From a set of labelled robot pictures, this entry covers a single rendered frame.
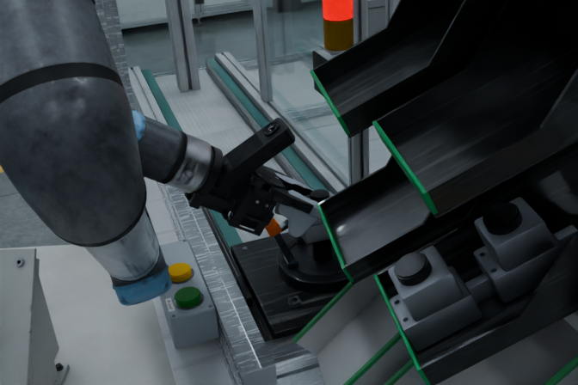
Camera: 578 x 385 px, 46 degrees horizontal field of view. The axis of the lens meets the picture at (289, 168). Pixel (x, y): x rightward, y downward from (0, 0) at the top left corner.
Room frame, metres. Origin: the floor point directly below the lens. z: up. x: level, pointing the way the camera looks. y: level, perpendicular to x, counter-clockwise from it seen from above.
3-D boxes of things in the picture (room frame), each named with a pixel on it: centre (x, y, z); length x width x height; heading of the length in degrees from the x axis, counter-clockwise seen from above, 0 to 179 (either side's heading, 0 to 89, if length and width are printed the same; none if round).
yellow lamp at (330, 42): (1.10, -0.10, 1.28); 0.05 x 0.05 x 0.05
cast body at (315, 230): (0.89, -0.05, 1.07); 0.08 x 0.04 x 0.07; 107
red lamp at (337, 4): (1.10, -0.10, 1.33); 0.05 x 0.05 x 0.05
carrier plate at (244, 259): (0.89, -0.04, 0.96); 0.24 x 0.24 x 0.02; 17
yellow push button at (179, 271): (0.90, 0.19, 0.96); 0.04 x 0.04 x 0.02
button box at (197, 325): (0.90, 0.19, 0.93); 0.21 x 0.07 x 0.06; 17
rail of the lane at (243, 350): (1.10, 0.19, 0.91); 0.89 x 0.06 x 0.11; 17
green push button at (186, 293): (0.84, 0.17, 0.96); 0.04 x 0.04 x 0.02
